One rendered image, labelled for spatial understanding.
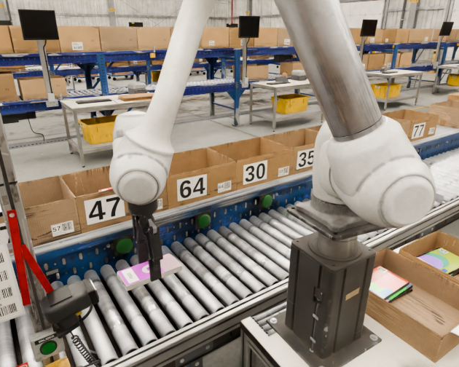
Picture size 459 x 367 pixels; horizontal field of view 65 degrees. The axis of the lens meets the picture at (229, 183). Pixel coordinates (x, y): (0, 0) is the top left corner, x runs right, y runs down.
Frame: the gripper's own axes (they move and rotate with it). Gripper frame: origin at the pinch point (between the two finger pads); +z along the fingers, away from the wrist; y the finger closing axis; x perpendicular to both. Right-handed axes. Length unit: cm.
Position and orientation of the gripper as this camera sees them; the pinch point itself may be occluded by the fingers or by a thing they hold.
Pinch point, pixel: (148, 263)
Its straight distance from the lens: 104.4
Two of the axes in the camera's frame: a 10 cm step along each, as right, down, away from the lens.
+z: 0.0, 9.2, 3.9
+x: 8.2, -2.2, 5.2
